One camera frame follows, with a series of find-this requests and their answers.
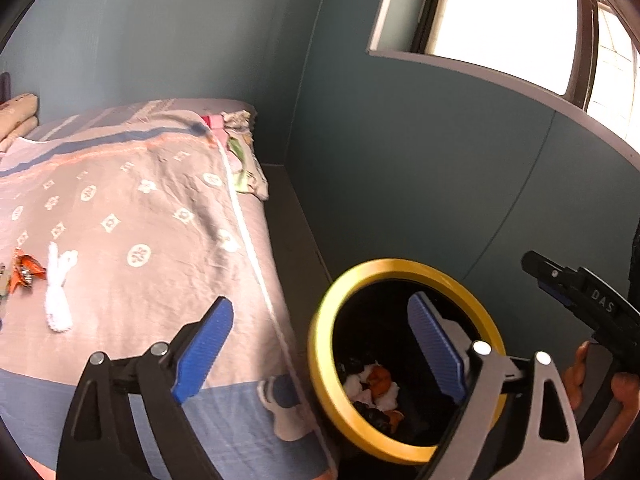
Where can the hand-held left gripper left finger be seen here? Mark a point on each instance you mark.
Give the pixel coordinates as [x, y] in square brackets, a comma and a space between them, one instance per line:
[205, 345]

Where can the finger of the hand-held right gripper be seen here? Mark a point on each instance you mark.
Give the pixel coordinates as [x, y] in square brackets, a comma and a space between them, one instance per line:
[542, 265]
[557, 297]

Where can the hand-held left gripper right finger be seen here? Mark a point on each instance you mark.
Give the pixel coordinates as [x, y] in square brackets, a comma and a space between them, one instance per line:
[435, 350]

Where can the round orange peel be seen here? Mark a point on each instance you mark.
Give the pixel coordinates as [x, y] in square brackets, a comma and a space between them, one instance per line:
[395, 417]

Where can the black plastic bag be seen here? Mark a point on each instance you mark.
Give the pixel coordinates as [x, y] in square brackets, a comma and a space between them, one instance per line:
[372, 416]

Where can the black bin with yellow rim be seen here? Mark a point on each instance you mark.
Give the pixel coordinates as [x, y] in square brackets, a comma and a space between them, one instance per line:
[320, 360]

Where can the person's right hand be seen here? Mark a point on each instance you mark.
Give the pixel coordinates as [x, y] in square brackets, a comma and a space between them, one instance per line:
[575, 375]

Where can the blue printed bedsheet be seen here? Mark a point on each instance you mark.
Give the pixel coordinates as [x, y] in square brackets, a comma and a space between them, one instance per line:
[235, 410]

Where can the grey patterned blanket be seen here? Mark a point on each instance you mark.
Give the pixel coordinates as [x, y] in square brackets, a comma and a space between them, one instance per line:
[150, 220]

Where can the white sock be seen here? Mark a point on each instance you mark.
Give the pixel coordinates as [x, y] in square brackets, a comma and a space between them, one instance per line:
[57, 305]

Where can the grey bed base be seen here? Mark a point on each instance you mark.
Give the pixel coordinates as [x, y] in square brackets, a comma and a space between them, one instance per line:
[295, 220]

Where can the floral bedsheet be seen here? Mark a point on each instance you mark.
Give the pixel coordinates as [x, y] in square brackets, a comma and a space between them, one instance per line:
[247, 170]

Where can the grey window ledge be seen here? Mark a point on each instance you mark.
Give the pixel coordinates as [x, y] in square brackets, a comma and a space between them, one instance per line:
[500, 77]

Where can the orange patterned sock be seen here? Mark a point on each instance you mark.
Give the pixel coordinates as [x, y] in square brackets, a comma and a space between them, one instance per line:
[27, 265]

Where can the green and grey packet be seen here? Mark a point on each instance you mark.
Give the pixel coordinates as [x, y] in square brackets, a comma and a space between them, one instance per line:
[3, 282]

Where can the pink cloth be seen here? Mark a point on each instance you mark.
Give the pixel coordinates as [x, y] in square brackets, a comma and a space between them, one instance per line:
[212, 122]

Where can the window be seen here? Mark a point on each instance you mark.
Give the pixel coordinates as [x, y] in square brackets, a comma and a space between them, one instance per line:
[500, 10]

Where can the beige pillow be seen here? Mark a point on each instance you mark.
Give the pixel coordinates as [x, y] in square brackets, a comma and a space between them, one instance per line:
[20, 132]
[20, 107]

